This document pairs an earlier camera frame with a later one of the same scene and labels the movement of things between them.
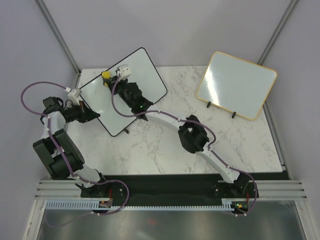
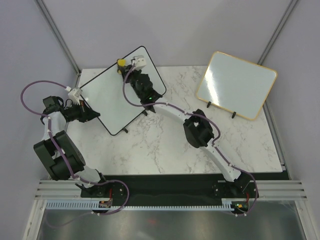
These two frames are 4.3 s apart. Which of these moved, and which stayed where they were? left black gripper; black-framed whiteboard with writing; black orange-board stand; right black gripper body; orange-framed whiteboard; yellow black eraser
Moved: yellow black eraser; right black gripper body
Stayed: black-framed whiteboard with writing; left black gripper; orange-framed whiteboard; black orange-board stand
